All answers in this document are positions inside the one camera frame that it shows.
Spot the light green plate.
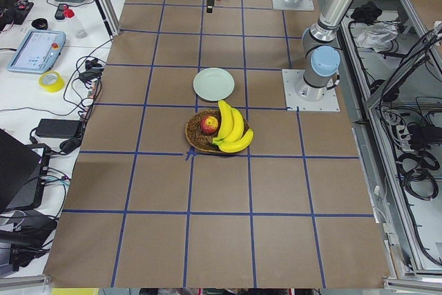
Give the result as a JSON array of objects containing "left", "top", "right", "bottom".
[{"left": 193, "top": 68, "right": 235, "bottom": 102}]

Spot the clear bottle red cap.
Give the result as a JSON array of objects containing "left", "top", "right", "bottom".
[{"left": 63, "top": 7, "right": 88, "bottom": 39}]

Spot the red yellow apple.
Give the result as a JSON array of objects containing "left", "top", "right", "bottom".
[{"left": 200, "top": 115, "right": 219, "bottom": 135}]

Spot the woven wicker basket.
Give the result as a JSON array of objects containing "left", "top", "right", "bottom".
[{"left": 185, "top": 109, "right": 249, "bottom": 155}]

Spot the yellow banana bunch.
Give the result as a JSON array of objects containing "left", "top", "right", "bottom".
[{"left": 212, "top": 100, "right": 254, "bottom": 153}]

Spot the blue teach pendant near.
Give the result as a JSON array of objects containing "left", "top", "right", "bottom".
[{"left": 7, "top": 30, "right": 66, "bottom": 74}]

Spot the yellow tape roll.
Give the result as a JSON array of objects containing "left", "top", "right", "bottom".
[{"left": 39, "top": 70, "right": 65, "bottom": 93}]

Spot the black power adapter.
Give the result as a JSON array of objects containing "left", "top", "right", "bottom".
[{"left": 35, "top": 119, "right": 81, "bottom": 139}]

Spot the black laptop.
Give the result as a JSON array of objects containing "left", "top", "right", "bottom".
[{"left": 1, "top": 131, "right": 50, "bottom": 213}]

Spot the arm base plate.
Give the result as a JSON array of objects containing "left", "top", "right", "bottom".
[
  {"left": 272, "top": 0, "right": 314, "bottom": 12},
  {"left": 282, "top": 69, "right": 340, "bottom": 112}
]

